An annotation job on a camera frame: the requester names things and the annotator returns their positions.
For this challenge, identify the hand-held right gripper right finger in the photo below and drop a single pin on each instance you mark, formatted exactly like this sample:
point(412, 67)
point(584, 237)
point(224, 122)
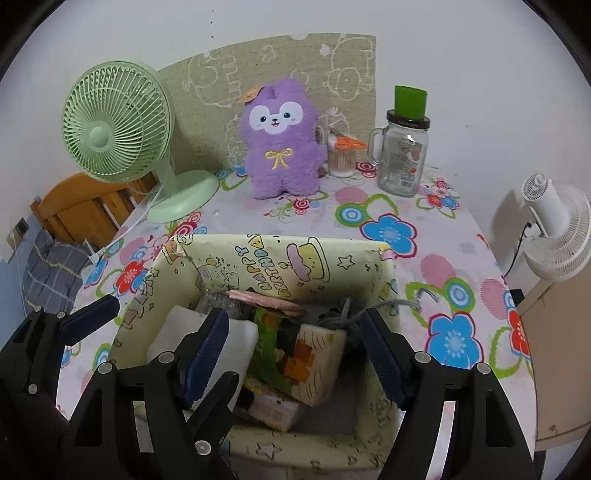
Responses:
point(383, 355)

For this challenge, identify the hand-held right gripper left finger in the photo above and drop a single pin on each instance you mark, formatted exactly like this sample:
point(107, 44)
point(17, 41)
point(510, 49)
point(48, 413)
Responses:
point(205, 355)

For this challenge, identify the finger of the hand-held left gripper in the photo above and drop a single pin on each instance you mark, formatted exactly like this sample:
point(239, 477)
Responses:
point(92, 316)

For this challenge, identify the white box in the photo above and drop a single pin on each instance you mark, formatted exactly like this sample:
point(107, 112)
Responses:
point(242, 339)

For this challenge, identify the green cartoon tissue packet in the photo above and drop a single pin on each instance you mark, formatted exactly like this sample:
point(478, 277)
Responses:
point(314, 364)

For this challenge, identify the yellow cartoon tissue packet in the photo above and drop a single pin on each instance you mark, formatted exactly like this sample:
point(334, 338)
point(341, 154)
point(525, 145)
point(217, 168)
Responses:
point(277, 406)

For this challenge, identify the yellow printed storage box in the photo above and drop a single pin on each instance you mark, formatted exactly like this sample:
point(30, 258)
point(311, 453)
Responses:
point(277, 258)

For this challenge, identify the grey plaid blanket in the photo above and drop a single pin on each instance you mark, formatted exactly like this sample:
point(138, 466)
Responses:
point(51, 267)

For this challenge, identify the wooden chair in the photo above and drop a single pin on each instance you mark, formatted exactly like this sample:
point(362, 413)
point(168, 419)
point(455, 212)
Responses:
point(69, 203)

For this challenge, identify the floral tablecloth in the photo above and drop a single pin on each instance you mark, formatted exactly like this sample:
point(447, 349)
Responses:
point(438, 240)

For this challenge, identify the beige door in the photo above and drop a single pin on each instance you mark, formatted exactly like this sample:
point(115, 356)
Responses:
point(558, 369)

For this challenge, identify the green desk fan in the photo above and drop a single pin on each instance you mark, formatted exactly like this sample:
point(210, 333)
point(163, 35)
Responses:
point(99, 136)

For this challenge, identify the glass jar mug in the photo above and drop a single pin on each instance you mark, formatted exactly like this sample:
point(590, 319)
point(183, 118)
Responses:
point(401, 166)

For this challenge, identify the purple plush toy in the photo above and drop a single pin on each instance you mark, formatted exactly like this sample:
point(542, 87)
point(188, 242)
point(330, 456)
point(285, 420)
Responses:
point(281, 175)

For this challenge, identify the toothpick jar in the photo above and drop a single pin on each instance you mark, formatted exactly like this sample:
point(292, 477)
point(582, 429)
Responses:
point(340, 164)

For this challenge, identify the white standing fan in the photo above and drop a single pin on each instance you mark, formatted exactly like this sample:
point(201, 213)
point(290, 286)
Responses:
point(563, 240)

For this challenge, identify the orange scissors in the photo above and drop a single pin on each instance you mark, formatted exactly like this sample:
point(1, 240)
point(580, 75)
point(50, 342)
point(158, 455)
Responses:
point(348, 144)

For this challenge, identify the green plastic cup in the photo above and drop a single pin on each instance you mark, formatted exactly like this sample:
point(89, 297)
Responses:
point(411, 102)

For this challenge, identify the wall socket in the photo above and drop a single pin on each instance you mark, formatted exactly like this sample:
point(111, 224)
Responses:
point(17, 235)

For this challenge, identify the green printed wall mat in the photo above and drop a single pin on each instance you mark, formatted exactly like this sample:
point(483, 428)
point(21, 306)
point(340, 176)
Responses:
point(295, 55)

